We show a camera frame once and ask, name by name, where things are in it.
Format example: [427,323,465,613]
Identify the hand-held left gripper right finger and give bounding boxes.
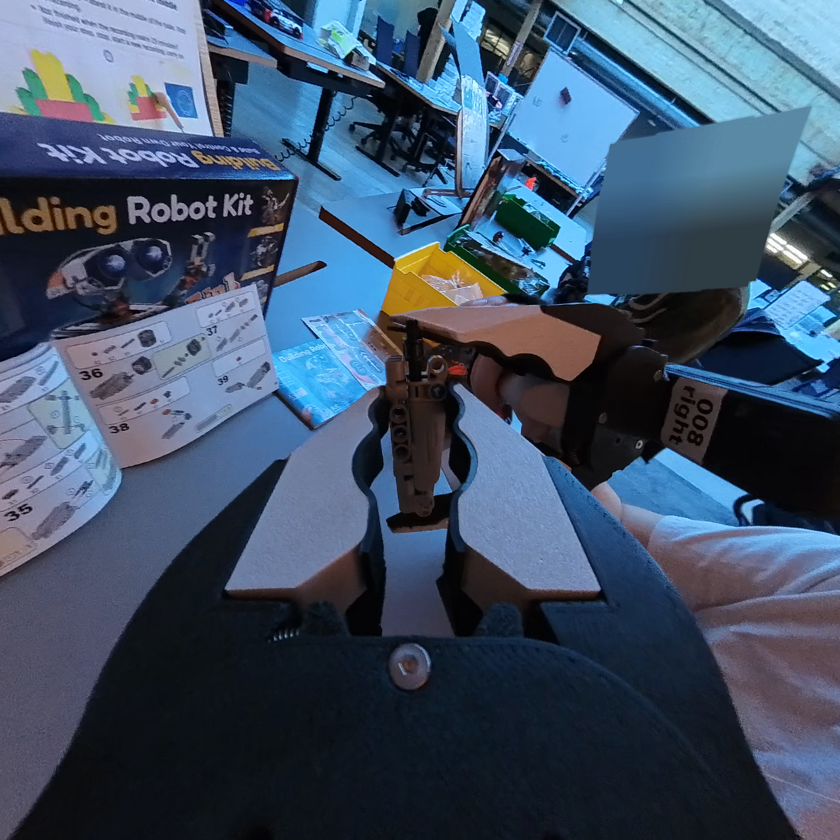
[436,382,602,636]

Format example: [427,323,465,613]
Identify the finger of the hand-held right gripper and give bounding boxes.
[471,356,573,462]
[389,301,611,383]

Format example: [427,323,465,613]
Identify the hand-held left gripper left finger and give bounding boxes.
[225,387,386,636]

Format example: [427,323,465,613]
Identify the grey building block assembly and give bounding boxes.
[384,319,455,517]

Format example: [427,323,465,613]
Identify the grey desk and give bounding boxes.
[0,197,742,836]

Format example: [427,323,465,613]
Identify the long desk with black legs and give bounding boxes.
[203,0,387,182]

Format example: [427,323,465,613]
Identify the person's right hand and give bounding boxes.
[587,482,658,550]

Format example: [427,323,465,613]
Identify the clear plastic bags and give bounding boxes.
[420,269,484,307]

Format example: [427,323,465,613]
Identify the green plastic bin with bags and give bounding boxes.
[444,225,552,298]

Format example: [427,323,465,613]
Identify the yellow plastic bin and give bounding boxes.
[381,241,509,320]

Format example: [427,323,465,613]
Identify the blue booklet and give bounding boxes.
[272,340,370,431]

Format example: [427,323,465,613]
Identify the brown framed board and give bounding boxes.
[459,154,521,232]

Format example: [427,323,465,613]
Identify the small black device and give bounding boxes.
[394,189,429,232]

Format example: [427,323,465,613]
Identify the grey table with brown edge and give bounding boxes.
[319,189,592,271]

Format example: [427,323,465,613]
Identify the white instruction booklet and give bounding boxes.
[0,282,278,580]

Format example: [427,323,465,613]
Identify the whiteboard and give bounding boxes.
[508,49,641,193]

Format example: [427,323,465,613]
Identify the brown wooden strip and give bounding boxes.
[272,260,328,290]

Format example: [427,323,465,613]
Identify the dark blue robot kit box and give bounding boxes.
[0,112,299,362]

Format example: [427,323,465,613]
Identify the red toy car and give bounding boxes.
[249,0,305,39]

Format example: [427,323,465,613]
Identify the white instruction poster board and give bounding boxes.
[0,0,216,137]

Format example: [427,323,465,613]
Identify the wooden post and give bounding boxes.
[420,0,458,86]

